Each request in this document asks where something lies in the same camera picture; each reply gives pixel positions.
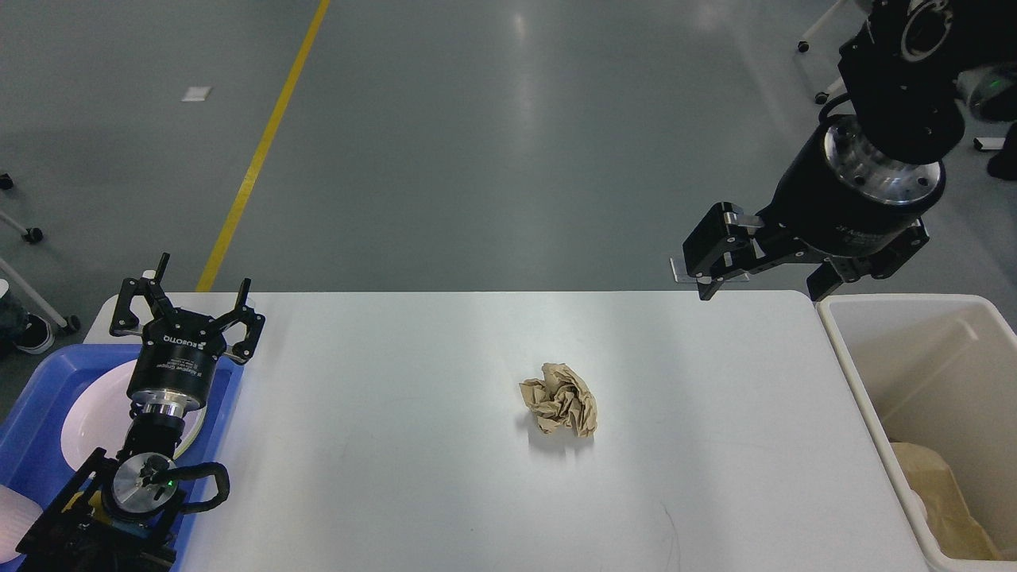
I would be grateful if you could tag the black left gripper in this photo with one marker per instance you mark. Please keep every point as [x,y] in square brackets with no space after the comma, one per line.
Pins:
[176,367]

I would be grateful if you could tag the cream plastic bin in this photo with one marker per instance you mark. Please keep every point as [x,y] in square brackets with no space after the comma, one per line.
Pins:
[937,371]

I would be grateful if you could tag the brown paper ball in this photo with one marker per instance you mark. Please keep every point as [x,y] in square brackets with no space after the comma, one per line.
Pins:
[560,398]

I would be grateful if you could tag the white bar on floor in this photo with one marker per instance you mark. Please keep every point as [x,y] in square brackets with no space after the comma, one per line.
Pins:
[988,144]

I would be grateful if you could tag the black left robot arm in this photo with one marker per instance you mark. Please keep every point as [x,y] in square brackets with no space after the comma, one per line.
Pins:
[116,512]

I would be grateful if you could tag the pink plate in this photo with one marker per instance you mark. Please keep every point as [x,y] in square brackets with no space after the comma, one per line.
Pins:
[100,417]

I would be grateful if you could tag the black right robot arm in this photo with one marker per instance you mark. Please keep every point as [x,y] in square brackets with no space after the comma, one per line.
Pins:
[914,65]

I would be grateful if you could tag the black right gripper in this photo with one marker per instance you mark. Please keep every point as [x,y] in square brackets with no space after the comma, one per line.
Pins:
[841,196]

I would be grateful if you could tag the clear floor plate left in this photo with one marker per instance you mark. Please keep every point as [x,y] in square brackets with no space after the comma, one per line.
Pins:
[681,272]

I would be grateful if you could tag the person in jeans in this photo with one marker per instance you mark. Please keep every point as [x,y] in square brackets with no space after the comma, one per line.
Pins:
[20,330]

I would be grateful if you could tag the white cart frame left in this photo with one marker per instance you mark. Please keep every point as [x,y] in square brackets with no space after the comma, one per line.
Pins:
[67,324]

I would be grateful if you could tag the brown paper bag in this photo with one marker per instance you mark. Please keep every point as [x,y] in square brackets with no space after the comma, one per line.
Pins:
[944,507]

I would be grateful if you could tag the pink mug dark inside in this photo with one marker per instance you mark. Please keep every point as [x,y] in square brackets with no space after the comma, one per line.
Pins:
[18,515]

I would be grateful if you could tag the white office chair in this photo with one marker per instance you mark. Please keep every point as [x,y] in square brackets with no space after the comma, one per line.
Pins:
[817,51]

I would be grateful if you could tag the white paper cup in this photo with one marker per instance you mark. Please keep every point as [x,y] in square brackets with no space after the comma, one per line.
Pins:
[920,504]

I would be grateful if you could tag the light green plate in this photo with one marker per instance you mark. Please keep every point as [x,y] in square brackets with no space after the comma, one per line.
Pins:
[193,417]

